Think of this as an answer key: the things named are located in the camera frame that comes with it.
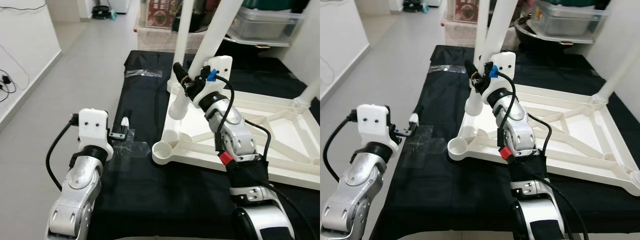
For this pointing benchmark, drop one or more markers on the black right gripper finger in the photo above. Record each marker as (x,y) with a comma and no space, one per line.
(471,70)
(180,74)

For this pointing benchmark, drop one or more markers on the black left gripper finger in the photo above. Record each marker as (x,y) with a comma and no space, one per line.
(414,122)
(125,126)

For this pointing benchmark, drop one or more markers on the white plastic table leg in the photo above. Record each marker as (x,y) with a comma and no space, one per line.
(500,25)
(481,25)
(311,95)
(620,70)
(215,35)
(184,35)

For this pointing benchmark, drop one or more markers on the white plastic children table top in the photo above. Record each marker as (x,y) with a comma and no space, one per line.
(590,150)
(290,150)

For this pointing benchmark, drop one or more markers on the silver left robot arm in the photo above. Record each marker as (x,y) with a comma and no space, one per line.
(75,200)
(357,195)

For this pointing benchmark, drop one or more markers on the clear plastic film scrap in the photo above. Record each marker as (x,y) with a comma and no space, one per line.
(144,73)
(445,68)

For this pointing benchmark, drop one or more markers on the patterned beige cloth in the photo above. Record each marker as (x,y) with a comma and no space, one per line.
(155,37)
(460,35)

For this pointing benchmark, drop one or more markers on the box with red print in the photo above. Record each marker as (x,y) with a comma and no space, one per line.
(466,11)
(162,14)

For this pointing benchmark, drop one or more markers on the black wok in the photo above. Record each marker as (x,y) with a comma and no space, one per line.
(525,29)

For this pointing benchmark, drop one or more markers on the black tablecloth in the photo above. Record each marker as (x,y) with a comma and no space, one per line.
(450,200)
(165,200)

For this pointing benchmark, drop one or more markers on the black round floor object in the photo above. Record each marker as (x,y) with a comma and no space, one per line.
(412,5)
(102,11)

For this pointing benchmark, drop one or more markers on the green pot lid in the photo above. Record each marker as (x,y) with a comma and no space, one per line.
(575,4)
(270,5)

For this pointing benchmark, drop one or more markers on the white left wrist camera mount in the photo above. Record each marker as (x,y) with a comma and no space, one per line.
(375,122)
(92,127)

